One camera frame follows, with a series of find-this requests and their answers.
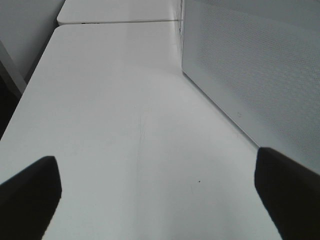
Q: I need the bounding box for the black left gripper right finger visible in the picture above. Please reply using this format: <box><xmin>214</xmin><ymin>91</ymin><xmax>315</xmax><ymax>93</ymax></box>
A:
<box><xmin>254</xmin><ymin>147</ymin><xmax>320</xmax><ymax>240</ymax></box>

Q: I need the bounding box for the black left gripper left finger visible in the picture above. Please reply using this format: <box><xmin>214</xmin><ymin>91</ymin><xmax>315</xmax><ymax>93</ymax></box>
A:
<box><xmin>0</xmin><ymin>156</ymin><xmax>62</xmax><ymax>240</ymax></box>

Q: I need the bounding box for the white microwave door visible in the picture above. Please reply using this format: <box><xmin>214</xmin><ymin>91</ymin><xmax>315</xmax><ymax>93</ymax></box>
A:
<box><xmin>181</xmin><ymin>0</ymin><xmax>320</xmax><ymax>175</ymax></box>

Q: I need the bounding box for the white microwave oven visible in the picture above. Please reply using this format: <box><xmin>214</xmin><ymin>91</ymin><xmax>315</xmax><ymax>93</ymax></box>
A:
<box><xmin>177</xmin><ymin>0</ymin><xmax>320</xmax><ymax>175</ymax></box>

